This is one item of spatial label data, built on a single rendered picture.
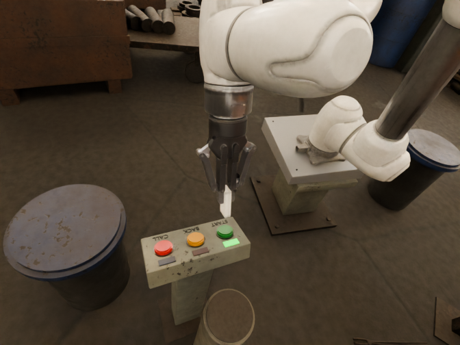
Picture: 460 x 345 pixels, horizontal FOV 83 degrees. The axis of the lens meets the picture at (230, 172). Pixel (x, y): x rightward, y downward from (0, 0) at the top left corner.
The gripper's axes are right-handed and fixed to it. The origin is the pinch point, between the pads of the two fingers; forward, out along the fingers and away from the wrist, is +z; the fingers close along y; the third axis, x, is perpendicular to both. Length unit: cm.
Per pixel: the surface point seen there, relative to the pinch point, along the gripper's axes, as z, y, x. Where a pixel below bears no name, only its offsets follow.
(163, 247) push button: 8.6, -14.9, -0.2
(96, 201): 15.1, -30.3, 34.9
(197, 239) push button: 8.6, -7.0, -0.4
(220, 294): 21.1, -3.8, -7.4
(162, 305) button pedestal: 63, -15, 26
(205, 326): 23.6, -9.1, -11.9
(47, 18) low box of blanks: -39, -47, 153
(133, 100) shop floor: 12, -7, 165
